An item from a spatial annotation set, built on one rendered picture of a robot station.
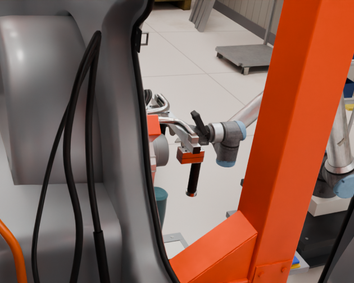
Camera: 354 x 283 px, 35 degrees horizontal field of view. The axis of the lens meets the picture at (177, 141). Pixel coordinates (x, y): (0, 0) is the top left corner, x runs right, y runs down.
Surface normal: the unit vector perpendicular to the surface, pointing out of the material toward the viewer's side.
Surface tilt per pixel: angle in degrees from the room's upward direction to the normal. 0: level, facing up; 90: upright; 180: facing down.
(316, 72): 90
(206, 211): 0
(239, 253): 90
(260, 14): 90
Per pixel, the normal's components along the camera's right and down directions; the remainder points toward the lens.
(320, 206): 0.42, 0.47
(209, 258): -0.43, -0.66
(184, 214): 0.13, -0.87
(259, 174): -0.91, 0.07
